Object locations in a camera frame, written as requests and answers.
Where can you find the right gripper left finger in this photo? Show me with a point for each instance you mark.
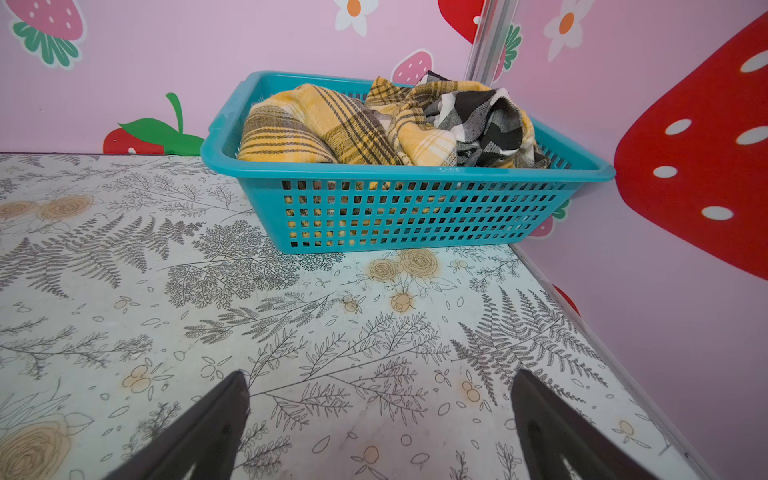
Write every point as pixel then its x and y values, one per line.
pixel 202 443

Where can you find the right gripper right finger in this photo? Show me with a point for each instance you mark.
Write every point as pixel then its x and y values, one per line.
pixel 556 439

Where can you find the teal plastic basket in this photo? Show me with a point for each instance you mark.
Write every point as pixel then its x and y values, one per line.
pixel 321 208

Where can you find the grey white plaid shirt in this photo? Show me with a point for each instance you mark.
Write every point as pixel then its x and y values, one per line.
pixel 490 130

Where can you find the yellow plaid shirt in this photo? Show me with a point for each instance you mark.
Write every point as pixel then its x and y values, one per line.
pixel 311 124

